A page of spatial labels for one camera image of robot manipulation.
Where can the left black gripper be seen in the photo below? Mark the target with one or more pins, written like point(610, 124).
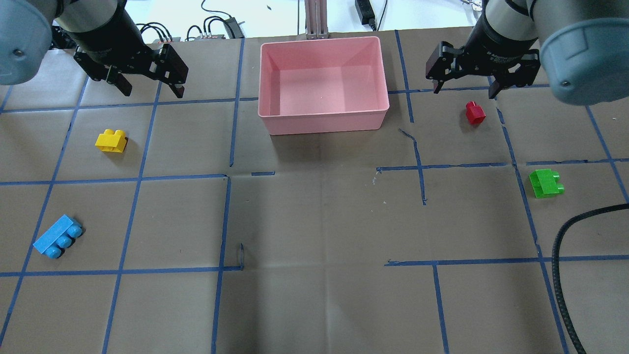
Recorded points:
point(114, 43)

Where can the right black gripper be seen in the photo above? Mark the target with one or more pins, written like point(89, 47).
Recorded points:
point(496, 40)

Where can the green toy block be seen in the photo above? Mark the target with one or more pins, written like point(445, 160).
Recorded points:
point(546, 183)

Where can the blue toy block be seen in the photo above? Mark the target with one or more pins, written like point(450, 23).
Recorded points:
point(58, 237)

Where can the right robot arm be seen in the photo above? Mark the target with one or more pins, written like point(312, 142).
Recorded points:
point(582, 45)

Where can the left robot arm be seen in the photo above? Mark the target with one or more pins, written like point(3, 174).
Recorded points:
point(26, 34)

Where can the pink plastic box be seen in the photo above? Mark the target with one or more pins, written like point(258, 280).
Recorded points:
point(322, 86)

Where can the red toy block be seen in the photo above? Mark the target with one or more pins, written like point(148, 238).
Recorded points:
point(474, 113)

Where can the yellow toy block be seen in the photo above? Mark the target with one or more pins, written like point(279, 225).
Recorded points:
point(112, 141)

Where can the aluminium frame post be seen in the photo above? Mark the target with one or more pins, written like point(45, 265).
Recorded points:
point(316, 19)

